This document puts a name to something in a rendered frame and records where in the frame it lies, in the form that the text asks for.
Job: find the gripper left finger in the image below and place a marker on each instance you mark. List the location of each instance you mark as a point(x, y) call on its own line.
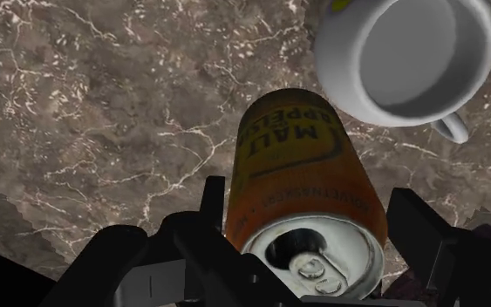
point(194, 251)

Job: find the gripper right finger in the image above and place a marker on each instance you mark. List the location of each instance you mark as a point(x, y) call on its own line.
point(432, 251)

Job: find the orange drink can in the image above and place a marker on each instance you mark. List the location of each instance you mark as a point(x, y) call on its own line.
point(296, 170)

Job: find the white mug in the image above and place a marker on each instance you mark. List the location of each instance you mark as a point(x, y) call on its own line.
point(402, 59)

